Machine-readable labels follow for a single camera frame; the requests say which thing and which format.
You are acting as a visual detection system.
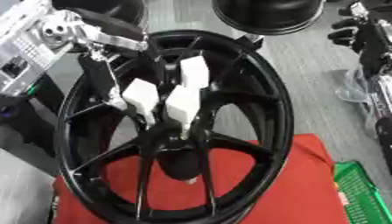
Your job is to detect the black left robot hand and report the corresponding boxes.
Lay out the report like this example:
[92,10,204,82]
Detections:
[67,6,152,113]

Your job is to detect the white pin with flat head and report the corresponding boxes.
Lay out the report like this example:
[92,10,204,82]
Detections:
[164,84,204,140]
[182,176,201,186]
[121,77,161,128]

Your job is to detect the black spoked wheel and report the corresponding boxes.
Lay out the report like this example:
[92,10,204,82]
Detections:
[53,29,298,224]

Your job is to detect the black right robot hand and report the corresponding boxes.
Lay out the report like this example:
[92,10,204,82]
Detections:
[325,1,392,75]

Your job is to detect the green plastic crate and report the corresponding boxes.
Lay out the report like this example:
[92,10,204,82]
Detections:
[331,159,392,224]

